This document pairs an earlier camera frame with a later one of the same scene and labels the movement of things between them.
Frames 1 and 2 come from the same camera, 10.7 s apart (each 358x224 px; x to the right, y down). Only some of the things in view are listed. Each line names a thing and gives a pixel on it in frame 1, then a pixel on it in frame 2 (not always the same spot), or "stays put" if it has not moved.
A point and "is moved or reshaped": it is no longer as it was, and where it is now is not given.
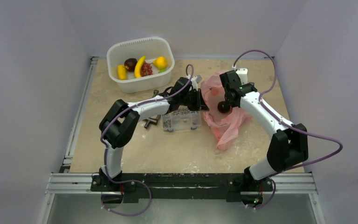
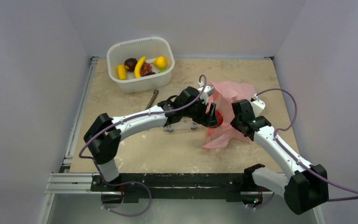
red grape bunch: [146, 69] stays put
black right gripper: [229, 101] -> [237, 122]
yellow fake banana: [138, 68] stays put
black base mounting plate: [132, 186] stays put
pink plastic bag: [224, 127] is moved or reshaped
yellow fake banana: [122, 72] stays put
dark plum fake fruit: [223, 107] -> [150, 73]
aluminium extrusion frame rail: [65, 182] stays put
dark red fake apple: [130, 63] stays put
